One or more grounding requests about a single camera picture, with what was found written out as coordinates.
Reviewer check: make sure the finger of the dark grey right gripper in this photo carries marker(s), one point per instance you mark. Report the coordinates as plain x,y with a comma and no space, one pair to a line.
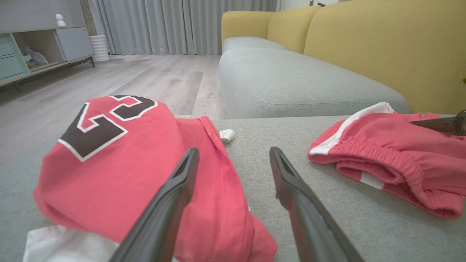
444,125

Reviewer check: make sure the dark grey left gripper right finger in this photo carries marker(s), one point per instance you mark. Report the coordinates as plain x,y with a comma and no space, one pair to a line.
309,218

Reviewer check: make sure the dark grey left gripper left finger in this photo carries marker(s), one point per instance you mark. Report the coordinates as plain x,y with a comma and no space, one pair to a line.
160,214

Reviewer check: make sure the red basketball jersey number 23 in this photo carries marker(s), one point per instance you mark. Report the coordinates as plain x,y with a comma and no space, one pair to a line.
120,182

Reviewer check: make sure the red shorts with white trim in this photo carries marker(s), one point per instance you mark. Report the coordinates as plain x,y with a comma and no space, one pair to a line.
400,160

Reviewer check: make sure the grey fabric ottoman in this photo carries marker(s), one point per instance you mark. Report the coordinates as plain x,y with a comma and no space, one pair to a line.
346,225

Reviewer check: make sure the yellow and grey sofa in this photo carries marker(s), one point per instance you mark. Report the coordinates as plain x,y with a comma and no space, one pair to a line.
364,54

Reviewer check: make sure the white ribbed vase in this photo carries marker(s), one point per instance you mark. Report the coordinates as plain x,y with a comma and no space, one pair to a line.
99,49

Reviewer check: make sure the grey pleated curtain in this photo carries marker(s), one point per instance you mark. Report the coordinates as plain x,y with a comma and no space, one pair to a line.
182,25

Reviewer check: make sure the beige green TV cabinet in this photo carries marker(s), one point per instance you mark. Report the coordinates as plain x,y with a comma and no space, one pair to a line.
72,43

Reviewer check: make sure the grey crumpled plush item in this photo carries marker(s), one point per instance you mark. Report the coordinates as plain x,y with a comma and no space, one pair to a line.
33,57

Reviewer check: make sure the small white figurine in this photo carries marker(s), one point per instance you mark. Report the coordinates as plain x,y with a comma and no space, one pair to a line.
60,20

